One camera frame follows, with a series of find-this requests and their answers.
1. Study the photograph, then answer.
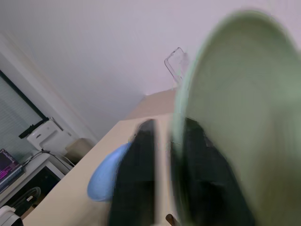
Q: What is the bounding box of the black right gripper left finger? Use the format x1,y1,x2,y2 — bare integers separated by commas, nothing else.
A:
107,119,157,226

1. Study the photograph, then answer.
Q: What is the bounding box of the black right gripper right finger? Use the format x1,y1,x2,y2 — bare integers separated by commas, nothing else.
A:
170,117,256,226

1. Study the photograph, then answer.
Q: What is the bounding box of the green plate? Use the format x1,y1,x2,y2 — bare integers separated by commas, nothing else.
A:
171,9,301,226

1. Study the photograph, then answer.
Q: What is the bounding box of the blue plate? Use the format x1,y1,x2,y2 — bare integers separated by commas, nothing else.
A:
87,142,134,202

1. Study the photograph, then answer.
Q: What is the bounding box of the cardboard box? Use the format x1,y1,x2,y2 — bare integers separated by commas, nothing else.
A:
65,137,95,165

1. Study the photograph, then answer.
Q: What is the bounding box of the white printer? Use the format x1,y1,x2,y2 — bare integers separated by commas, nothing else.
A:
18,117,73,156

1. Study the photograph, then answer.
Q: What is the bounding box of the clear acrylic stand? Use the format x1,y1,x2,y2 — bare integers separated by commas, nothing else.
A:
164,47,190,83

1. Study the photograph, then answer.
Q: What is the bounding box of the laptop computer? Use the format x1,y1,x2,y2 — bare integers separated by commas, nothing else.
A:
0,148,25,193

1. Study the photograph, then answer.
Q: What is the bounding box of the white device with grey band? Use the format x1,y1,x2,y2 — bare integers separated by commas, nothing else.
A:
0,205,24,226

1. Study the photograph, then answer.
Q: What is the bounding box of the black cable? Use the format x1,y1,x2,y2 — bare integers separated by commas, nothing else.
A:
9,186,42,210

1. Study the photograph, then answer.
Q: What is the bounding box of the black window frame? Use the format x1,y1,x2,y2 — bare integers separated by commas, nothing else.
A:
0,69,47,121

